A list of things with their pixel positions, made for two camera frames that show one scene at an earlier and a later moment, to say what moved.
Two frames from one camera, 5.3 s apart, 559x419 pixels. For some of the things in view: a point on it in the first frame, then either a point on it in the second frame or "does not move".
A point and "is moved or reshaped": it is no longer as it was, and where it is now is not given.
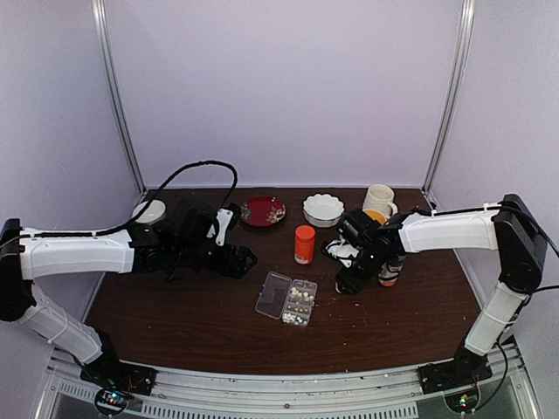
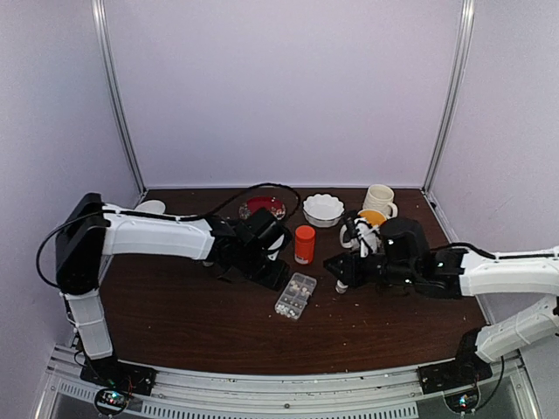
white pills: (287, 317) -> (281, 309)
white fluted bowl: (322, 210) does not move
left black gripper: (238, 270) -> (274, 280)
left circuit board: (111, 401) does not move
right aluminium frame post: (464, 49) does not move
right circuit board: (462, 401) does not move
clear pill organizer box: (290, 300) is moved or reshaped
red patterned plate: (262, 210) does not move
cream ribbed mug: (380, 197) does not move
